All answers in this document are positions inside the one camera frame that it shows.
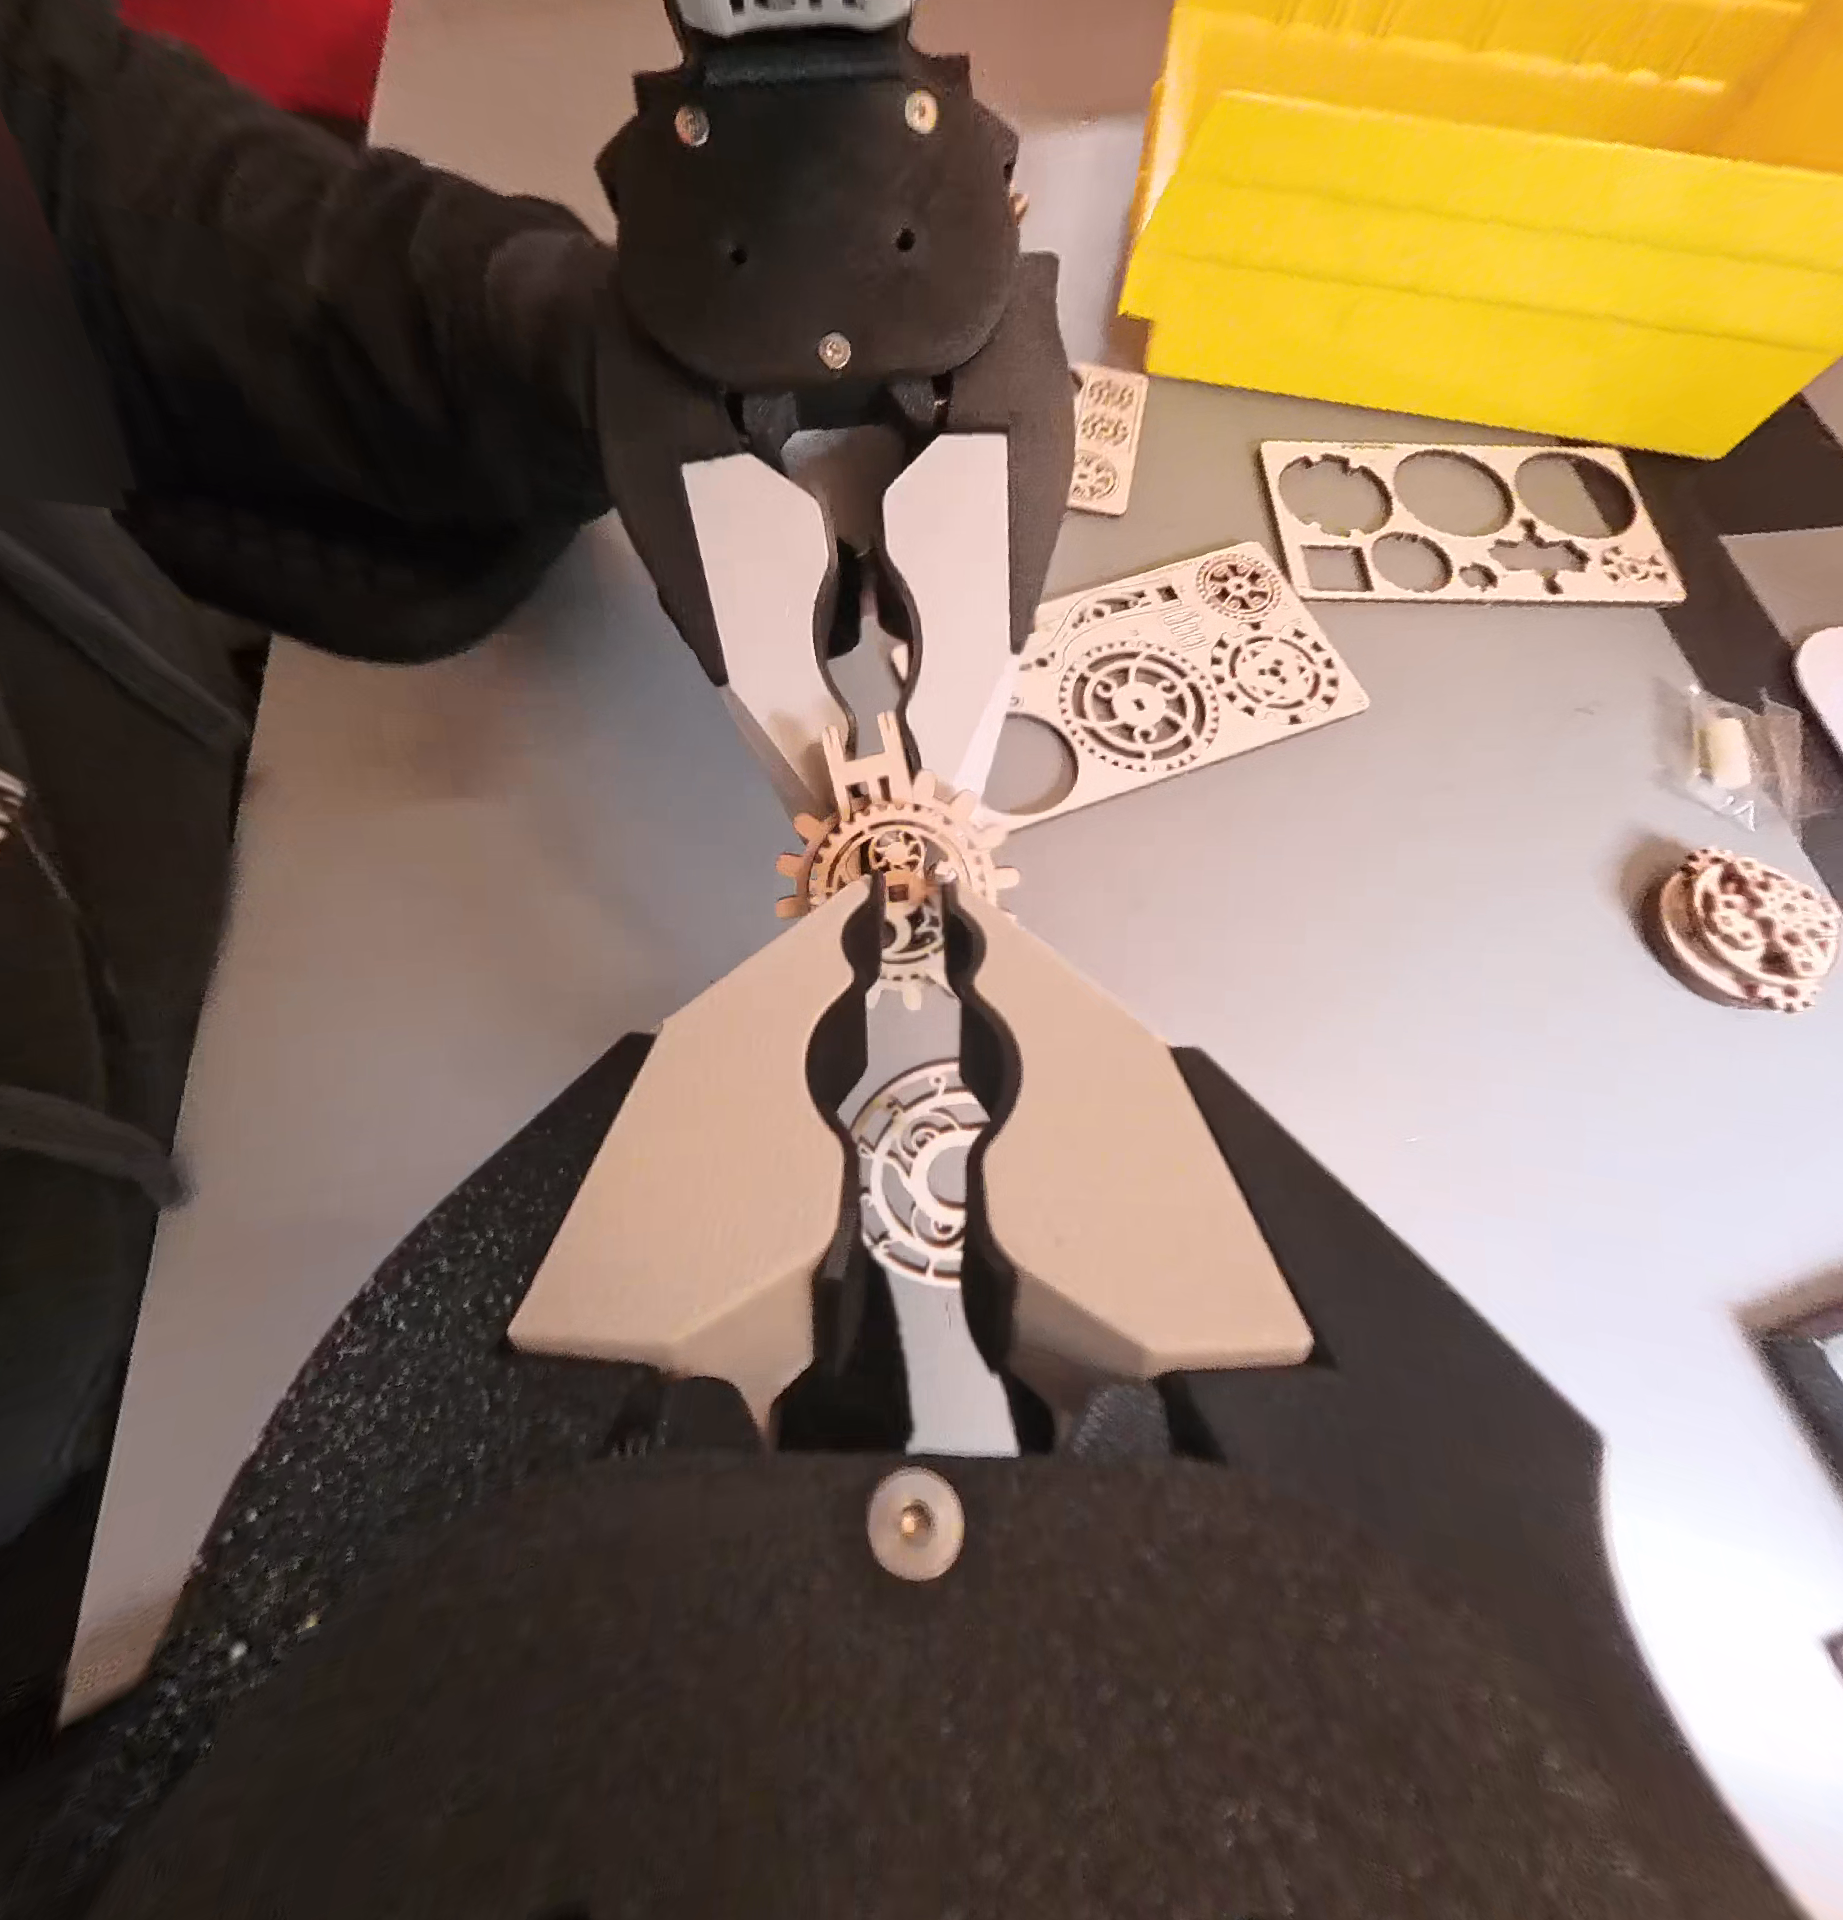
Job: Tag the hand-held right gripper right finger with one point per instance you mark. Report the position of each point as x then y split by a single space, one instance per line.
1147 1200

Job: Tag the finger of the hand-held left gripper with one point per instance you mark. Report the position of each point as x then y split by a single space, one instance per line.
749 585
967 570

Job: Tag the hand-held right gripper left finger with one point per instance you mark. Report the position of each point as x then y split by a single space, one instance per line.
683 1200

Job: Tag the large ornate wooden disc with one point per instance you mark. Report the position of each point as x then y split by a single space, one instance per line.
898 1185

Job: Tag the wooden gear assembly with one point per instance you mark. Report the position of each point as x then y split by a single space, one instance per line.
847 840

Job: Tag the small wooden gear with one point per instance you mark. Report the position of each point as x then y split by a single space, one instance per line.
902 940

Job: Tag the person's left forearm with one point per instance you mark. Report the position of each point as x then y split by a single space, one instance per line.
307 345

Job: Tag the small wooden puzzle sheet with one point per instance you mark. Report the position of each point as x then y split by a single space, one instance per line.
1109 451

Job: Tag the wooden puzzle sheet with gears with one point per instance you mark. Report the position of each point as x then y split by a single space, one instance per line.
1193 637

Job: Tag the wooden puzzle sheet with holes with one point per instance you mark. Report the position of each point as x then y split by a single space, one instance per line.
1379 527

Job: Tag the yellow plastic bin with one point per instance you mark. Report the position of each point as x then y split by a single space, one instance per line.
1463 300

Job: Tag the red object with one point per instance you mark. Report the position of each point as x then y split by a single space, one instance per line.
248 46

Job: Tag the round assembled wooden gearbox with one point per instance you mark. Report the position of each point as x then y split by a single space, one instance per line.
1739 930

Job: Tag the person's black hoodie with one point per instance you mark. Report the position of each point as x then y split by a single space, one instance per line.
52 975

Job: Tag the black puzzle box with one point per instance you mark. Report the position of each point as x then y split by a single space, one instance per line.
1837 1410

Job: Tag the clear plastic parts bag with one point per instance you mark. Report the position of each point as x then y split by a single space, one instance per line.
1724 750

